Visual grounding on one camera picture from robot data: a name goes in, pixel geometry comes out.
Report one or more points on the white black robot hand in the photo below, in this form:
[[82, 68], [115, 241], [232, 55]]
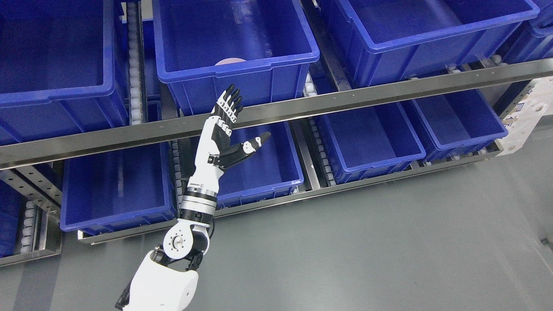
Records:
[[215, 153]]

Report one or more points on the pink bowl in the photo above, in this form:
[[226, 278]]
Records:
[[230, 60]]

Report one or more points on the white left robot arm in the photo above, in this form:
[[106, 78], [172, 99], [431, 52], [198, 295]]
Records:
[[167, 277]]

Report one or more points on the blue bin lower middle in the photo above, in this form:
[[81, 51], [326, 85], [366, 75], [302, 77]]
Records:
[[273, 171]]

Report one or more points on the blue bin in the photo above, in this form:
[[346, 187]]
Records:
[[387, 41], [113, 191], [273, 36], [369, 142], [62, 68], [454, 124], [533, 39], [273, 171]]

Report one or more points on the blue bin upper middle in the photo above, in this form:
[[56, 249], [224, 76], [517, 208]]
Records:
[[273, 36]]

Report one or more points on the blue bin lower left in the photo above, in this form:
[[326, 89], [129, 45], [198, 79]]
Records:
[[113, 191]]

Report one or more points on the blue bin upper left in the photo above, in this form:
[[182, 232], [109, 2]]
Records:
[[62, 68]]

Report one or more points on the blue bin upper right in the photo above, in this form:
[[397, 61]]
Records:
[[387, 41]]

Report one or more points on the blue bin lower far right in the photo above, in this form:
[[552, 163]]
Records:
[[454, 124]]

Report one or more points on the white printed sign board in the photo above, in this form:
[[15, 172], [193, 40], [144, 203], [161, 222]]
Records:
[[520, 108]]

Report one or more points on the steel shelf rail upper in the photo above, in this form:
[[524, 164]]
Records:
[[79, 145]]

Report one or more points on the steel shelf rail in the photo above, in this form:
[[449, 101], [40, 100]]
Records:
[[79, 145], [53, 235]]

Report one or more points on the steel shelf rail lower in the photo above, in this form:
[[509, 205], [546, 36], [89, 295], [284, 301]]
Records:
[[53, 235]]

